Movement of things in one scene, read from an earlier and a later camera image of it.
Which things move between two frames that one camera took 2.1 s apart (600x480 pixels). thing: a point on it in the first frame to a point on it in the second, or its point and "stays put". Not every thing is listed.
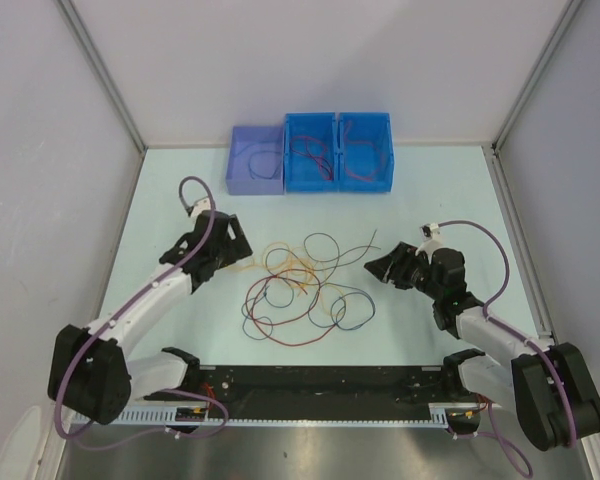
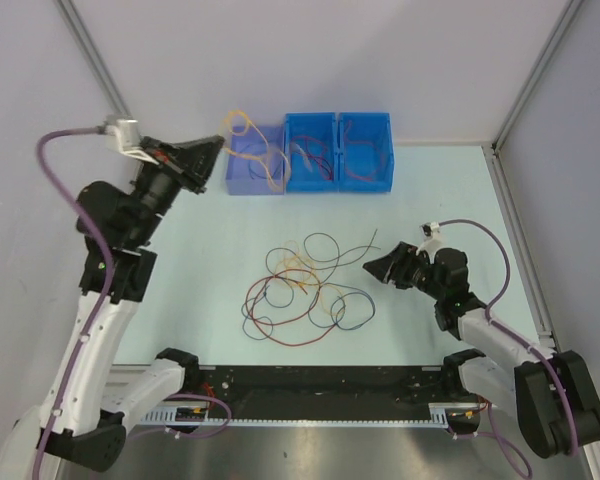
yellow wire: [279, 267] to [305, 156]
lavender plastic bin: [256, 160] stays put
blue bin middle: [310, 152] stays put
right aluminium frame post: [570, 11] stays put
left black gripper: [237, 247] to [190, 160]
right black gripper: [396, 265] stays put
